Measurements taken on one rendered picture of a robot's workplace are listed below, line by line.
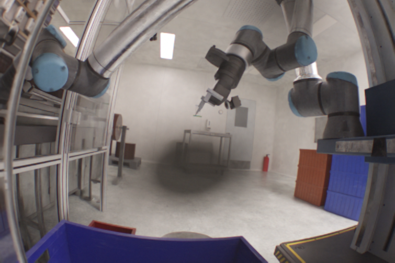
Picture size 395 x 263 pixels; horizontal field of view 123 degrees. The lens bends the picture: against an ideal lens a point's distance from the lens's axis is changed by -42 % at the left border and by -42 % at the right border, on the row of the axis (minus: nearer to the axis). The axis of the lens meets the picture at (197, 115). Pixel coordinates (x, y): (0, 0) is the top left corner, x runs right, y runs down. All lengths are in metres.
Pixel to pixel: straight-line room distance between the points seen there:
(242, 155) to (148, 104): 3.02
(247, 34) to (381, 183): 0.76
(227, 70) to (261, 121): 5.26
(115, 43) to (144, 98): 4.64
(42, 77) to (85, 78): 0.12
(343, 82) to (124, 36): 0.75
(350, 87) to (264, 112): 5.15
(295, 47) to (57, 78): 0.64
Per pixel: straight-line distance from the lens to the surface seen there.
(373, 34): 1.00
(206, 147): 5.09
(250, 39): 0.61
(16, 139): 0.77
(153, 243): 0.61
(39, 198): 0.96
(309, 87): 0.86
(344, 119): 0.76
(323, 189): 2.60
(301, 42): 0.58
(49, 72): 0.47
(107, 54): 0.48
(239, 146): 5.39
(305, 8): 0.78
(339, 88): 0.79
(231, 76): 0.52
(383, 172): 0.84
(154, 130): 4.95
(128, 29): 0.46
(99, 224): 1.33
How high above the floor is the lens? 0.75
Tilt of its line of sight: 8 degrees up
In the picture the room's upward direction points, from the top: 6 degrees clockwise
